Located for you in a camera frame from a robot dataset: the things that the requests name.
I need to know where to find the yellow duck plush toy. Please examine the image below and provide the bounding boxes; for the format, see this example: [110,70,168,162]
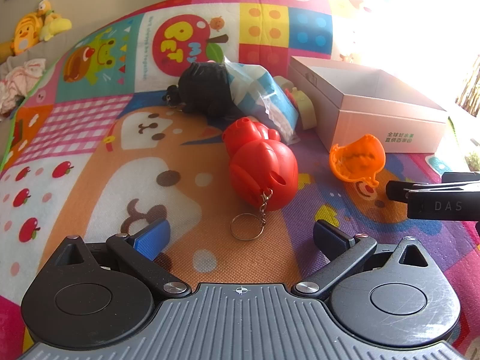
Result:
[37,0,73,42]

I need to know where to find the colourful printed play mat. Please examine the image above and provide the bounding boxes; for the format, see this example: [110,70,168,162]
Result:
[0,0,480,360]

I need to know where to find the brown plant stems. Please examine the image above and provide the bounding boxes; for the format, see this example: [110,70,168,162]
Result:
[455,54,480,117]

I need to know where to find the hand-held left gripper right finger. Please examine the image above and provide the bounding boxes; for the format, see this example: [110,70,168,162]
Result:
[291,219,437,301]

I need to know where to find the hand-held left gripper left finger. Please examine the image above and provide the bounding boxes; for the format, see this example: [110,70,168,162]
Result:
[50,218,192,299]

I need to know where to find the pink cardboard box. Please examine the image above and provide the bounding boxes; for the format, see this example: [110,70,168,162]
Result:
[288,55,449,154]

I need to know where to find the black plush toy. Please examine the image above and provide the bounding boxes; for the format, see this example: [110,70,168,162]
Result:
[162,61,248,119]

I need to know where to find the red plastic toy keychain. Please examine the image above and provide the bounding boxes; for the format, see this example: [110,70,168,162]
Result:
[221,117,299,241]

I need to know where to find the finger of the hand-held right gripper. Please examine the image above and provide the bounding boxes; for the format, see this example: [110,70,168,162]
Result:
[386,180,480,200]
[442,172,480,183]

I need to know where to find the blue white plastic bag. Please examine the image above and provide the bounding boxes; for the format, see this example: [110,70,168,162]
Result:
[224,54,301,145]

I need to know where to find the pink white cloth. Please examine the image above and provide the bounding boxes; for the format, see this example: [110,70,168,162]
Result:
[0,58,47,119]

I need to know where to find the yellow tiger plush toy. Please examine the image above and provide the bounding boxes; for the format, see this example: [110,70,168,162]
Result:
[9,10,43,55]

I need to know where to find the orange plastic toy shell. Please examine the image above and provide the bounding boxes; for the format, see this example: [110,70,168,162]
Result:
[329,134,387,187]

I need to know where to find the yellow toy with pink lid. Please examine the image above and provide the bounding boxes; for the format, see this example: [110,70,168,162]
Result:
[273,76,317,130]

